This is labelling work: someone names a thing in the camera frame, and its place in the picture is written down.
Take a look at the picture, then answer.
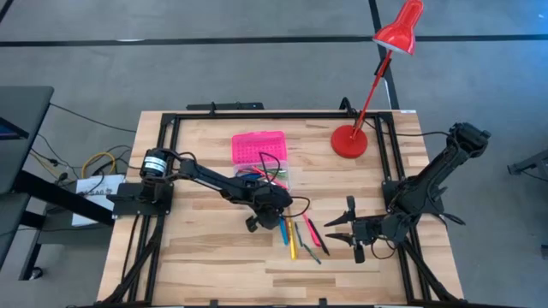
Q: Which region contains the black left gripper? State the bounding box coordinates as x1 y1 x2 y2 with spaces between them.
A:
244 186 295 234

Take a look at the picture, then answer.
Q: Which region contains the pink highlighter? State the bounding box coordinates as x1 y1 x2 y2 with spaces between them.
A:
301 213 322 248

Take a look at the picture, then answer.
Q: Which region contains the red desk lamp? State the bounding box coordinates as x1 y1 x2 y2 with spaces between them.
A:
330 0 426 160

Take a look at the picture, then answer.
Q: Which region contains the clear box with pink lid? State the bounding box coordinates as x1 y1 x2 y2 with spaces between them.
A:
231 130 293 193

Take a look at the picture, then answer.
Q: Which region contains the grey desk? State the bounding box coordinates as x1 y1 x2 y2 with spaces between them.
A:
0 85 56 196

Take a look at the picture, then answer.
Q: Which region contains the dark laptop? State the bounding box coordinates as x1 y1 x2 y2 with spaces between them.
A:
0 115 30 141

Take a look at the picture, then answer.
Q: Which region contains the black pen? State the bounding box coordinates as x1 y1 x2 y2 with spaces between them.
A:
308 217 331 258

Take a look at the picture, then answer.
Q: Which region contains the white paper box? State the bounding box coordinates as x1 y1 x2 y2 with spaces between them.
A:
71 174 126 228

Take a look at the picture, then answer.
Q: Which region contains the yellow cable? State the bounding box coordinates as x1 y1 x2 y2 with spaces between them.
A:
80 151 116 179

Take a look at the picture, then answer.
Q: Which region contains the black bar bracket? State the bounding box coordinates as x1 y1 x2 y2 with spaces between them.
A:
186 101 265 112

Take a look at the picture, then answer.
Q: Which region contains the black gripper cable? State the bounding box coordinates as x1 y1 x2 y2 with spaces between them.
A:
369 238 398 261
258 151 313 219

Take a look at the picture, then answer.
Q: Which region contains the black desk beam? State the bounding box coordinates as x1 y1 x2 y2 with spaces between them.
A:
12 169 116 227

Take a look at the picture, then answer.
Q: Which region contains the black clamp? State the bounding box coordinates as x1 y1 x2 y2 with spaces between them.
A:
338 96 357 116

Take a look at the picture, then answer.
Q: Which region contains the yellow highlighter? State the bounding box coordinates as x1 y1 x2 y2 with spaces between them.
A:
287 217 298 261

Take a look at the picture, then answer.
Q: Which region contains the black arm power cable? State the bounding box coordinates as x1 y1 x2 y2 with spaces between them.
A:
376 123 453 140

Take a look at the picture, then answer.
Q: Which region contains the dark grey desk panel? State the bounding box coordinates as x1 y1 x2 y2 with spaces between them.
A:
0 192 31 269

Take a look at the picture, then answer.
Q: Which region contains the grey stand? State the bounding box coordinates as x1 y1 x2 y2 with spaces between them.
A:
506 148 548 177

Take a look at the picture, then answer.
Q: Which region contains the black metal table frame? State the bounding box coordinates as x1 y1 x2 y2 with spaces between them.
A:
96 110 466 308

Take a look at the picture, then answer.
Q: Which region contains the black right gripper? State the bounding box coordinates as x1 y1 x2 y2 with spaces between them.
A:
324 195 386 264

